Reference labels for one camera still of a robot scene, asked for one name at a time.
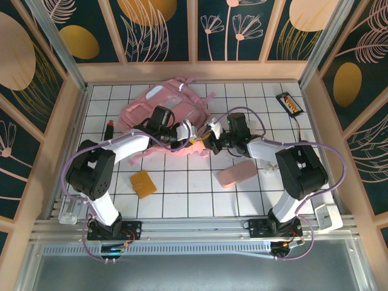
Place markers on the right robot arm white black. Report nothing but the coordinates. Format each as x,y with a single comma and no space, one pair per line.
263,150

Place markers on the black tray with red-orange items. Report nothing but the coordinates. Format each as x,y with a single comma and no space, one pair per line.
290,105

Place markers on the red and black marker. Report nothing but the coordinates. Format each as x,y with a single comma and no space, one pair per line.
109,130

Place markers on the pink pencil case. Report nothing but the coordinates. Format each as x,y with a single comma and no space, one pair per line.
236,174

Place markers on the orange-brown leather wallet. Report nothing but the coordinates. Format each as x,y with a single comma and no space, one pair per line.
143,184

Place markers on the aluminium mounting rail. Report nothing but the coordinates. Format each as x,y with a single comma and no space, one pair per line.
194,225

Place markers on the aluminium side rail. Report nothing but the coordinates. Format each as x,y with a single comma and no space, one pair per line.
329,182
78,121

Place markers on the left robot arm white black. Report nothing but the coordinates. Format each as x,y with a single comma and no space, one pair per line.
127,145

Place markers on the small clear plastic box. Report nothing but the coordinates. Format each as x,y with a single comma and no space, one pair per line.
269,168

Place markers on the grey metal panel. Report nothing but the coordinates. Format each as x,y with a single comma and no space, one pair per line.
194,272

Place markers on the white square clock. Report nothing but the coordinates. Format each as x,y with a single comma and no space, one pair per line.
327,217

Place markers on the aluminium frame post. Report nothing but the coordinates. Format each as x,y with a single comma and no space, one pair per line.
322,45
58,45

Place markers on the pink student backpack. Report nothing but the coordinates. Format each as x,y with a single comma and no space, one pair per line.
136,112

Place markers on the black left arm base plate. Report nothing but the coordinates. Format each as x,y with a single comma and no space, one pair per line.
133,229

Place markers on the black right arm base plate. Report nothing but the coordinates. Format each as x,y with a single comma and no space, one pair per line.
257,228

